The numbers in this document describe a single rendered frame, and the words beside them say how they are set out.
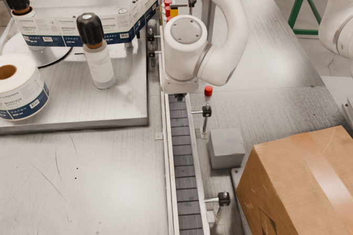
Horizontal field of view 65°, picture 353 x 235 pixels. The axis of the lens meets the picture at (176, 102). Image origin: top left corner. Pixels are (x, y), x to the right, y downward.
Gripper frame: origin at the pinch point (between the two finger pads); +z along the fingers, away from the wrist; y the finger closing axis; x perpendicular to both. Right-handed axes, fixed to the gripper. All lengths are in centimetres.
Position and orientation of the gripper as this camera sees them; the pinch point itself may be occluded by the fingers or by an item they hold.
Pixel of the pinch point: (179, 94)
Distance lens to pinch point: 82.0
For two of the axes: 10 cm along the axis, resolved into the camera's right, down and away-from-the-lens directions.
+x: 0.8, 9.3, -3.5
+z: -0.3, 3.5, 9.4
